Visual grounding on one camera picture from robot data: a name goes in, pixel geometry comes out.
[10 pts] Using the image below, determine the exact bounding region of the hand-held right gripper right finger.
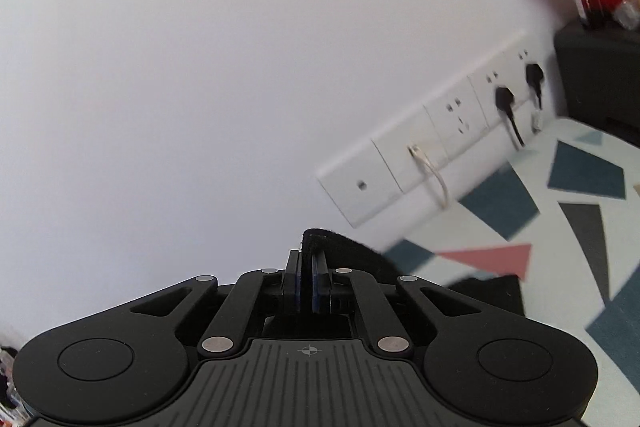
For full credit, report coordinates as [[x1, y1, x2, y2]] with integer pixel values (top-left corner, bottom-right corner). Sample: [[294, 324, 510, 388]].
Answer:
[[311, 252, 488, 356]]

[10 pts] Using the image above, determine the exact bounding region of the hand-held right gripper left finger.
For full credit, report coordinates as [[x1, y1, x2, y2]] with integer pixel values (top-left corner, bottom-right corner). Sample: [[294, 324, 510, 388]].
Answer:
[[127, 249, 302, 358]]

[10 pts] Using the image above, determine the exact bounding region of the black patterned knit sweater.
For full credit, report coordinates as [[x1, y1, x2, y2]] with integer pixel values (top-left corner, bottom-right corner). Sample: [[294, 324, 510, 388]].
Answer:
[[302, 228, 524, 319]]

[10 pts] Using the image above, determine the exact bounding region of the black box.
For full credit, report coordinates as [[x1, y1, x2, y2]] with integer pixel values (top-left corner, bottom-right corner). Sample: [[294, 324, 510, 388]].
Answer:
[[553, 17, 640, 134]]

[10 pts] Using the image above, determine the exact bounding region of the clear plastic wrapper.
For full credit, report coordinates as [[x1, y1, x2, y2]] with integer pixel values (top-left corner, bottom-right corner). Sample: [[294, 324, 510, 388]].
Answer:
[[614, 0, 640, 31]]

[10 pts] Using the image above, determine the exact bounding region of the white network wall plate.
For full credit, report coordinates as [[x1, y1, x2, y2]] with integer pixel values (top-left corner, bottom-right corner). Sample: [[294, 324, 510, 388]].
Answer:
[[372, 106, 455, 195]]

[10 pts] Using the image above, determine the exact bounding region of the white network cable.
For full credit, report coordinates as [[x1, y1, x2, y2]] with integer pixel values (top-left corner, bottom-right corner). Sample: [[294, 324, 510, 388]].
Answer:
[[407, 145, 449, 208]]

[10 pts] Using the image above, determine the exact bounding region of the white wall socket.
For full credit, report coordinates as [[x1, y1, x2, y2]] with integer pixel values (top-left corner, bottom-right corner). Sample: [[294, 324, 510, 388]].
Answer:
[[423, 77, 491, 158], [505, 31, 557, 108], [467, 54, 532, 128]]

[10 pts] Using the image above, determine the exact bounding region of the black power plug with cable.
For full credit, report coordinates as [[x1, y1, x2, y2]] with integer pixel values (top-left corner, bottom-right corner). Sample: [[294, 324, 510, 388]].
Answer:
[[494, 86, 526, 148], [525, 63, 546, 108]]

